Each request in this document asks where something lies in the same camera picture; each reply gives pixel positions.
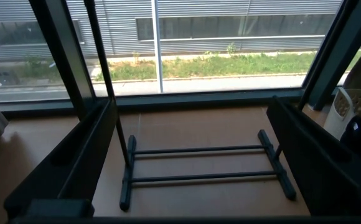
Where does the black clothes rack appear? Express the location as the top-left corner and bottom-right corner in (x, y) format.
(83, 0), (352, 212)

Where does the window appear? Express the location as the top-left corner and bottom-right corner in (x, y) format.
(0, 0), (361, 119)

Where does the white laundry basket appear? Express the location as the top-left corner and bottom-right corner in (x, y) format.
(323, 86), (361, 141)

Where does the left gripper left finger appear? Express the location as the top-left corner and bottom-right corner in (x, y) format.
(3, 96), (120, 218)

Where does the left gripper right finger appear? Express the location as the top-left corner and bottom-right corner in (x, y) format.
(266, 95), (361, 217)

